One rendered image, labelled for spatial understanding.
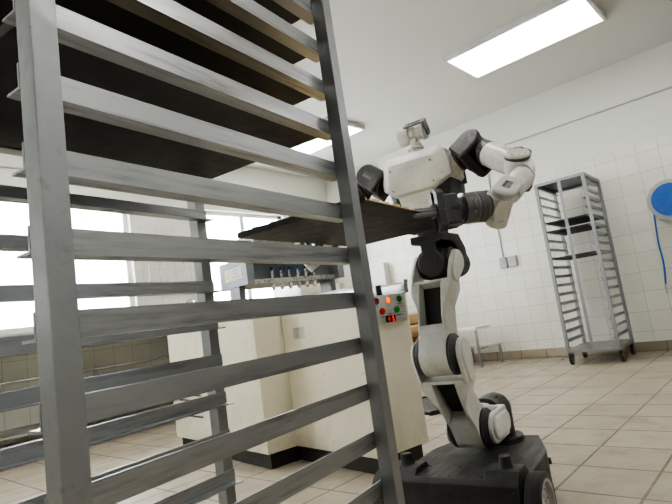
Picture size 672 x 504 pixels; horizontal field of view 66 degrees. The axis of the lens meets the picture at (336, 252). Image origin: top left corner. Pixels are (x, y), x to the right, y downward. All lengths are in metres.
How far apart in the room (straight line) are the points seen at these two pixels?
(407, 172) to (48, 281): 1.56
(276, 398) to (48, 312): 2.51
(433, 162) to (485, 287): 4.87
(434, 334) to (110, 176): 1.38
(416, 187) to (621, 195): 4.44
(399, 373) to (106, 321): 2.13
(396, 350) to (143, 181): 2.08
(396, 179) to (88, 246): 1.48
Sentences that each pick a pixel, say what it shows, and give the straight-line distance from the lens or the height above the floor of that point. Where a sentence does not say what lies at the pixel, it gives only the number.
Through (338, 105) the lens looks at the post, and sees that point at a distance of 1.11.
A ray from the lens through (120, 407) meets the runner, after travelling 0.65.
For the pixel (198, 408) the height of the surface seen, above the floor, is 0.59.
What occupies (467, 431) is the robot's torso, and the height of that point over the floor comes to 0.29.
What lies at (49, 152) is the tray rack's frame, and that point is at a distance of 0.62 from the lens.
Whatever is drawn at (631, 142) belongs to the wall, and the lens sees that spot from 6.27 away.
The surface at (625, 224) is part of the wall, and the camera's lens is 6.19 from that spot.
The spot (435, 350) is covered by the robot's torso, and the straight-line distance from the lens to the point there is 1.83.
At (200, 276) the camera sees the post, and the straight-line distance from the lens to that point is 1.32.
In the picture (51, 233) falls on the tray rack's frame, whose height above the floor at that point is 0.87.
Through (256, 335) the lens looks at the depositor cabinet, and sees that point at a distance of 2.97.
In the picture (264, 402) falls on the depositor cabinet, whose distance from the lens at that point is 2.99.
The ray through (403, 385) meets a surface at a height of 0.38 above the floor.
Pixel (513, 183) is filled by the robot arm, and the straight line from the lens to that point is 1.55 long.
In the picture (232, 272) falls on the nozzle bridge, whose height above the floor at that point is 1.11.
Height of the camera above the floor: 0.74
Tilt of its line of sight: 8 degrees up
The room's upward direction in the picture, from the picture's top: 8 degrees counter-clockwise
